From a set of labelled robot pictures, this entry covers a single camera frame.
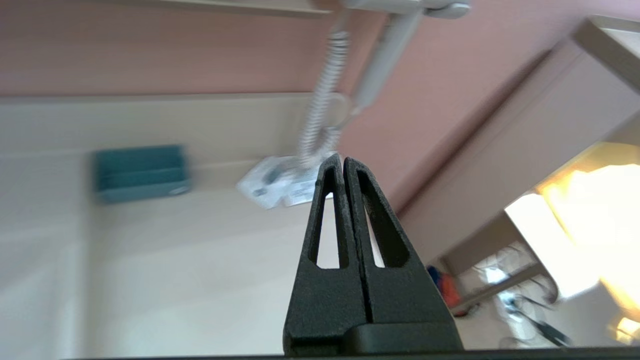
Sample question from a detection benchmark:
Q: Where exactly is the blue soap tray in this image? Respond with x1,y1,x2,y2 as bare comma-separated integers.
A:
92,145,192,205

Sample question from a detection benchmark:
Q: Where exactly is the white coiled hose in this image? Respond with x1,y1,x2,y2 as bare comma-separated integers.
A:
297,10,351,168

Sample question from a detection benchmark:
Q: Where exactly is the grey white hair dryer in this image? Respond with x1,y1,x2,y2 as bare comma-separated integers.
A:
342,0,472,117

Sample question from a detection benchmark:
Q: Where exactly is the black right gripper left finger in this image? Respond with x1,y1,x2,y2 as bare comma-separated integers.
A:
283,154,372,357

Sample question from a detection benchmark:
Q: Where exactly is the red orange background object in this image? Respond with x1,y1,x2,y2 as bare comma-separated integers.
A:
427,265,464,317

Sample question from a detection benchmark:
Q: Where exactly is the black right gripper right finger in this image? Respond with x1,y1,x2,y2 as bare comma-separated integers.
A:
343,157,455,325

